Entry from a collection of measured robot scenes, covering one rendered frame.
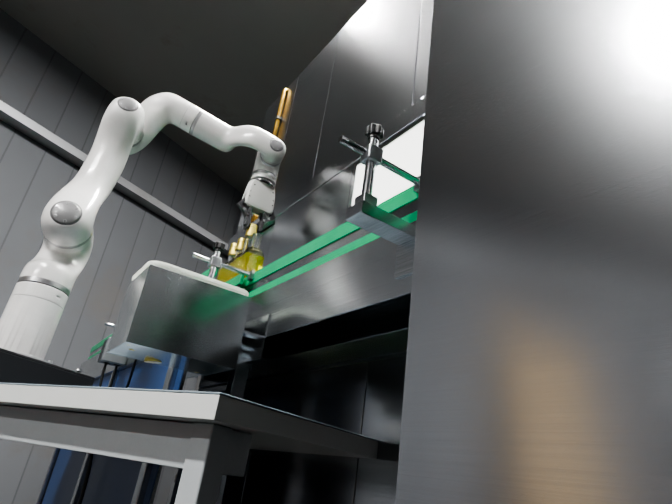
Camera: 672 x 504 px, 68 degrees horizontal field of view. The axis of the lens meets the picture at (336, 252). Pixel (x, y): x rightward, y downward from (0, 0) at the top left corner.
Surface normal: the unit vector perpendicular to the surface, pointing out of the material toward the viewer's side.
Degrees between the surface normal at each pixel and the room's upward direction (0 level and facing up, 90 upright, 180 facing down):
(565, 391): 90
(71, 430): 90
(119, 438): 90
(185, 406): 90
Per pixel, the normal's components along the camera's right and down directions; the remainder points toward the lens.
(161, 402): -0.52, -0.42
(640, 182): -0.81, -0.34
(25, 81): 0.84, -0.11
